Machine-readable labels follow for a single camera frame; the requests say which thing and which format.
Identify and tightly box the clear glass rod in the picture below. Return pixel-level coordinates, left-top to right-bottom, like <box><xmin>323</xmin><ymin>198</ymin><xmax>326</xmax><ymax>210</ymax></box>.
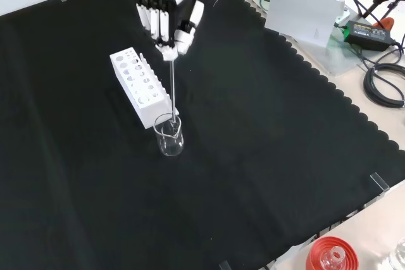
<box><xmin>169</xmin><ymin>58</ymin><xmax>177</xmax><ymax>132</ymax></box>

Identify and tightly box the white test tube rack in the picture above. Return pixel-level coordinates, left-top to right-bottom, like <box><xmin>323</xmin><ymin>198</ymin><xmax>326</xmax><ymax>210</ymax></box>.
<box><xmin>109</xmin><ymin>47</ymin><xmax>180</xmax><ymax>130</ymax></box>

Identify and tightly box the clear glass beaker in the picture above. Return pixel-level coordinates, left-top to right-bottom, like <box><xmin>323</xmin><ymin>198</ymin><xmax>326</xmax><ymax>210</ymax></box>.
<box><xmin>153</xmin><ymin>113</ymin><xmax>185</xmax><ymax>157</ymax></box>

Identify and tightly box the pale board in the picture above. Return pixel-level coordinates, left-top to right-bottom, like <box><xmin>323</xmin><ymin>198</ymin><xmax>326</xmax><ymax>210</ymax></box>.
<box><xmin>264</xmin><ymin>0</ymin><xmax>339</xmax><ymax>49</ymax></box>

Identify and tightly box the black bench cloth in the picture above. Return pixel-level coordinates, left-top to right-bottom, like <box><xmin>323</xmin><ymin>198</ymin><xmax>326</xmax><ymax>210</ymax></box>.
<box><xmin>0</xmin><ymin>0</ymin><xmax>398</xmax><ymax>270</ymax></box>

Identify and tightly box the black power adapter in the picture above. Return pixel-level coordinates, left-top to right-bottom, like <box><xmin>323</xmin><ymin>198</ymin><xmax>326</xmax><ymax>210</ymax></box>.
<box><xmin>343</xmin><ymin>20</ymin><xmax>401</xmax><ymax>52</ymax></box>

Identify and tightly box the red ribbed funnel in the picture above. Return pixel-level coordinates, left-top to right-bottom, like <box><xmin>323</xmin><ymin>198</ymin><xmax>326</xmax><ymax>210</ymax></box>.
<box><xmin>304</xmin><ymin>235</ymin><xmax>362</xmax><ymax>270</ymax></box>

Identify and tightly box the clear glass flask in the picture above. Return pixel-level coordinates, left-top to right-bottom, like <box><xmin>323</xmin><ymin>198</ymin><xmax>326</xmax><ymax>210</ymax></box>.
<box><xmin>320</xmin><ymin>247</ymin><xmax>346</xmax><ymax>270</ymax></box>

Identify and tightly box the clear glass vessel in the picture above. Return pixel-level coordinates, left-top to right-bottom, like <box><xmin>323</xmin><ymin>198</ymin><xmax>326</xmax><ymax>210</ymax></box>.
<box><xmin>388</xmin><ymin>237</ymin><xmax>405</xmax><ymax>270</ymax></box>

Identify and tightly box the grey metal base plate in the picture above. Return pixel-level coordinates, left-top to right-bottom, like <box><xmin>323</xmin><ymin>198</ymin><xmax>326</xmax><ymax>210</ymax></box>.
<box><xmin>243</xmin><ymin>0</ymin><xmax>376</xmax><ymax>77</ymax></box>

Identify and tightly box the coiled black cable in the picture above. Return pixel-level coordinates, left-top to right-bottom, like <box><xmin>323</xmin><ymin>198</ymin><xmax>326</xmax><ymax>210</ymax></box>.
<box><xmin>363</xmin><ymin>63</ymin><xmax>405</xmax><ymax>109</ymax></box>

